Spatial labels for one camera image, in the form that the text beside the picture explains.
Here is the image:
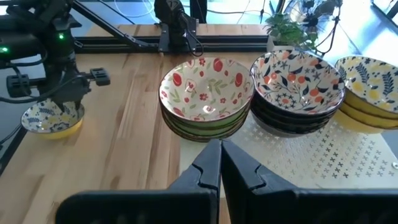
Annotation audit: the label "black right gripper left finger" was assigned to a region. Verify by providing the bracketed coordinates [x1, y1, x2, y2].
[55, 139, 222, 224]

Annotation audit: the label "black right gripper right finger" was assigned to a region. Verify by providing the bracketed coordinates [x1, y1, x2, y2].
[221, 140, 398, 224]

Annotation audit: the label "black bowl with orange flowers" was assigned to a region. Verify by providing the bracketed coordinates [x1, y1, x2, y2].
[251, 93, 345, 124]
[253, 108, 336, 138]
[250, 49, 346, 118]
[251, 102, 341, 131]

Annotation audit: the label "patterned plate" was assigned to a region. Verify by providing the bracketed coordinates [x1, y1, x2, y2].
[158, 57, 256, 128]

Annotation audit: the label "white perforated metal shelf riser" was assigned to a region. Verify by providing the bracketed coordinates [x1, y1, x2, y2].
[178, 114, 398, 190]

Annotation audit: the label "green potted plant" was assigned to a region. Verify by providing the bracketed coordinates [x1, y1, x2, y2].
[264, 12, 320, 52]

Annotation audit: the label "black floor fan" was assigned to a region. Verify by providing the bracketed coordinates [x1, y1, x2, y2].
[284, 0, 343, 55]

